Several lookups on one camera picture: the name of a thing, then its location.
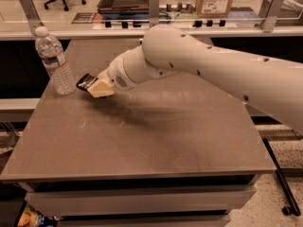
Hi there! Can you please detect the colourful snack bin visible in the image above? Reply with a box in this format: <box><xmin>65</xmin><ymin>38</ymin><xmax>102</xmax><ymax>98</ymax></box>
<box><xmin>14</xmin><ymin>202</ymin><xmax>59</xmax><ymax>227</ymax></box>

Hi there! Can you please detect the grey tray bin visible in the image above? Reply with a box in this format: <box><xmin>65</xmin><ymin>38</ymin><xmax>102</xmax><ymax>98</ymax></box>
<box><xmin>97</xmin><ymin>0</ymin><xmax>156</xmax><ymax>12</ymax></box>

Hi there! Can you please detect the clear plastic water bottle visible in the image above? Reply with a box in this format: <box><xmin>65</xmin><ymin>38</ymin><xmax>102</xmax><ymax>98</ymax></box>
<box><xmin>35</xmin><ymin>26</ymin><xmax>76</xmax><ymax>96</ymax></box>

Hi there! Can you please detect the cardboard box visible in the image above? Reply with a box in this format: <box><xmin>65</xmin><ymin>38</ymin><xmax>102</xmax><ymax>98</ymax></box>
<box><xmin>195</xmin><ymin>0</ymin><xmax>233</xmax><ymax>18</ymax></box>

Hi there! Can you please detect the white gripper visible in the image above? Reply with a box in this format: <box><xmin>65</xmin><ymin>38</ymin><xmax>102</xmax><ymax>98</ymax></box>
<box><xmin>86</xmin><ymin>52</ymin><xmax>140</xmax><ymax>98</ymax></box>

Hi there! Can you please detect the left metal bracket post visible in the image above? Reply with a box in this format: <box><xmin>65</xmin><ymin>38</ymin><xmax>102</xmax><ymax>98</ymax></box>
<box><xmin>19</xmin><ymin>0</ymin><xmax>44</xmax><ymax>35</ymax></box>

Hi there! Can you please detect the right metal bracket post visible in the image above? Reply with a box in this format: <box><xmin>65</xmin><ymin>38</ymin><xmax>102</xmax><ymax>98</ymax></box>
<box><xmin>261</xmin><ymin>0</ymin><xmax>284</xmax><ymax>33</ymax></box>

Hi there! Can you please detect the grey table drawer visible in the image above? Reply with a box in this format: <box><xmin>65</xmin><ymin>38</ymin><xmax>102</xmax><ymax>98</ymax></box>
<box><xmin>26</xmin><ymin>185</ymin><xmax>257</xmax><ymax>218</ymax></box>

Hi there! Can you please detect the middle metal bracket post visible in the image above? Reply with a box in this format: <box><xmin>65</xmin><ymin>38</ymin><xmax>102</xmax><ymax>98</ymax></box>
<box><xmin>149</xmin><ymin>0</ymin><xmax>159</xmax><ymax>27</ymax></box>

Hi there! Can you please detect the black floor bar with wheel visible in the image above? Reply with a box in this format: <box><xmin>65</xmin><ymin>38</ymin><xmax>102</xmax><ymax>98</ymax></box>
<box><xmin>263</xmin><ymin>139</ymin><xmax>301</xmax><ymax>217</ymax></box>

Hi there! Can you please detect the black rxbar chocolate bar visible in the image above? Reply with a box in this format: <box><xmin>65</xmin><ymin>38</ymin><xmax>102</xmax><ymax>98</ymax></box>
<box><xmin>76</xmin><ymin>74</ymin><xmax>98</xmax><ymax>92</ymax></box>

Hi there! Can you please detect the metal bracket post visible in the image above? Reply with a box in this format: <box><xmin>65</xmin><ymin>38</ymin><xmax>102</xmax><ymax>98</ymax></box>
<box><xmin>149</xmin><ymin>0</ymin><xmax>159</xmax><ymax>27</ymax></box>
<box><xmin>261</xmin><ymin>0</ymin><xmax>284</xmax><ymax>33</ymax></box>
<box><xmin>19</xmin><ymin>0</ymin><xmax>44</xmax><ymax>35</ymax></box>

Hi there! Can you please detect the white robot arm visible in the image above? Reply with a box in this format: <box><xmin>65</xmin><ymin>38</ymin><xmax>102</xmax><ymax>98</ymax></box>
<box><xmin>88</xmin><ymin>25</ymin><xmax>303</xmax><ymax>133</ymax></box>

